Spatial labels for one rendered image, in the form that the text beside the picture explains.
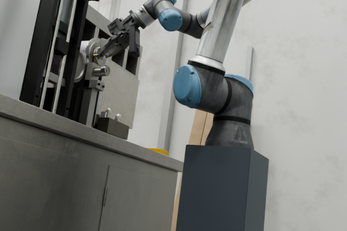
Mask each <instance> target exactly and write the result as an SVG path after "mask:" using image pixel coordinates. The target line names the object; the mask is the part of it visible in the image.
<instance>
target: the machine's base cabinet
mask: <svg viewBox="0 0 347 231"><path fill-rule="evenodd" d="M177 177H178V172H176V171H173V170H169V169H166V168H163V167H160V166H156V165H154V164H151V163H148V162H144V161H141V160H138V159H135V158H132V157H129V156H126V155H122V154H119V153H116V152H112V151H109V150H106V149H104V148H100V147H97V146H94V145H91V144H88V143H85V142H82V141H78V140H75V139H72V138H68V137H65V136H62V135H59V134H56V133H53V132H50V131H47V130H44V129H41V128H37V127H34V126H31V125H28V124H25V123H21V122H18V121H15V120H12V119H9V118H6V117H3V116H0V231H171V224H172V216H173V211H174V202H175V194H176V186H177Z"/></svg>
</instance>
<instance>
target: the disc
mask: <svg viewBox="0 0 347 231"><path fill-rule="evenodd" d="M99 41H100V38H92V39H91V40H90V41H89V42H88V44H87V46H86V51H85V59H86V64H87V63H88V62H89V49H90V47H91V45H92V44H93V43H94V42H99ZM107 62H108V58H107V60H106V64H105V65H107Z"/></svg>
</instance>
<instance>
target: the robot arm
mask: <svg viewBox="0 0 347 231"><path fill-rule="evenodd" d="M250 1H251V0H213V2H211V3H210V4H208V5H207V6H206V7H205V8H203V9H202V10H201V11H200V12H198V13H197V14H196V15H193V14H190V13H188V12H185V11H183V10H181V9H178V8H176V7H175V6H174V4H175V3H176V2H177V0H147V1H146V2H145V3H144V4H143V5H141V6H140V7H139V8H138V9H137V10H136V11H135V12H133V11H132V10H130V11H129V13H130V15H128V16H127V17H126V18H125V19H122V20H121V18H120V19H118V18H116V19H115V20H114V21H112V22H111V23H110V24H109V25H108V26H107V27H108V29H109V32H110V33H111V34H112V35H113V36H112V37H110V38H108V39H107V40H106V39H104V38H102V39H100V41H99V42H100V47H101V50H100V52H99V57H103V56H104V55H105V56H106V57H105V58H108V57H111V56H113V55H117V54H119V53H120V52H122V51H124V50H125V49H126V48H127V47H128V46H129V53H130V54H131V55H132V56H133V57H134V58H136V57H139V56H140V30H139V29H138V28H139V27H141V28H142V29H145V28H146V26H147V27H148V26H149V25H150V24H152V23H153V22H154V21H155V20H156V19H158V20H159V23H160V24H161V26H162V27H163V28H164V29H165V30H166V31H176V30H177V31H179V32H182V33H184V34H187V35H189V36H192V37H194V38H196V39H200V42H199V45H198V48H197V52H196V55H195V56H194V57H192V58H190V59H189V60H188V62H187V64H186V65H182V66H181V67H179V70H177V72H176V74H175V77H174V80H173V93H174V94H175V98H176V100H177V101H178V102H179V103H180V104H182V105H184V106H187V107H188V108H192V109H198V110H201V111H205V112H208V113H212V114H214V115H213V124H212V127H211V130H210V132H209V134H208V136H207V139H206V141H205V143H204V145H208V146H227V147H246V148H252V149H253V150H254V144H253V139H252V136H251V132H250V122H251V110H252V103H253V98H254V94H253V85H252V83H251V82H250V81H249V80H248V79H247V78H245V77H243V76H240V75H234V74H225V72H226V70H225V68H224V66H223V62H224V59H225V56H226V53H227V50H228V46H229V43H230V40H231V37H232V34H233V31H234V28H235V25H236V22H237V19H238V16H239V13H240V10H241V7H243V6H244V5H246V4H247V3H249V2H250Z"/></svg>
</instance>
